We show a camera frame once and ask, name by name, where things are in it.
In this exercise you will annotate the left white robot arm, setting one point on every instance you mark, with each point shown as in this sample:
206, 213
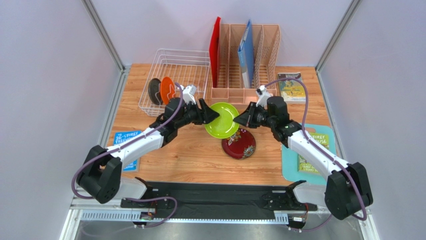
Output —
101, 174

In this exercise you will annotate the pink desk file organizer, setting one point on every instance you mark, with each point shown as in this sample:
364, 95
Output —
266, 39

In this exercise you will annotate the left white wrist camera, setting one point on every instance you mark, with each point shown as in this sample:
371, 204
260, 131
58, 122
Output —
188, 94

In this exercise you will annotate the teal cutting board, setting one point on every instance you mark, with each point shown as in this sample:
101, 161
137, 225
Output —
290, 158

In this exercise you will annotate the blue folder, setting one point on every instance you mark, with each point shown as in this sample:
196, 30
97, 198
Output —
246, 56

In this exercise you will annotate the blue storey treehouse book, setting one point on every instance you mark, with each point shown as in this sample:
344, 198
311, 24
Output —
121, 137

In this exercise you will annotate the red floral plate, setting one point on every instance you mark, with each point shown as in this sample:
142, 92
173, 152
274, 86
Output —
241, 145

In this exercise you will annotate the green plate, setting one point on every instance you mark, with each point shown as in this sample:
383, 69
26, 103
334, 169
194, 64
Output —
224, 126

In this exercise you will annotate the white wire dish rack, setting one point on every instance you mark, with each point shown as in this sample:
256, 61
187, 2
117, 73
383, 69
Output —
187, 67

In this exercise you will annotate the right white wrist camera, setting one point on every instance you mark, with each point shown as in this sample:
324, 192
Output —
263, 96

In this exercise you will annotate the orange plate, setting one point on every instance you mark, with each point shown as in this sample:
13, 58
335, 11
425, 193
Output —
167, 90

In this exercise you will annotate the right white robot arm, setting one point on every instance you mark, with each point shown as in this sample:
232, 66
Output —
347, 191

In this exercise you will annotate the illustrated book back right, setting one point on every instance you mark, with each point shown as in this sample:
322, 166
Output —
291, 91

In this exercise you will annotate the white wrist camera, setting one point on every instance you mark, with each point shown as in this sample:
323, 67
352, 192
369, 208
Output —
263, 96
188, 94

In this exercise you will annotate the green storey treehouse book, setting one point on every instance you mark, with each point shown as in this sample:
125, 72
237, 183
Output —
303, 165

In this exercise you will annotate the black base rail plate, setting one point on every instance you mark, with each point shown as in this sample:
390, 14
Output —
217, 201

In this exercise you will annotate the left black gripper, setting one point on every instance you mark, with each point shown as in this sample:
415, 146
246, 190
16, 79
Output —
207, 114

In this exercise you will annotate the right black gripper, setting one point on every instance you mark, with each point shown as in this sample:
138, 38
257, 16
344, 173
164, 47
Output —
251, 115

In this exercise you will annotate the red folder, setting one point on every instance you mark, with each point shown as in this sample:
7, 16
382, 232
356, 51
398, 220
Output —
214, 52

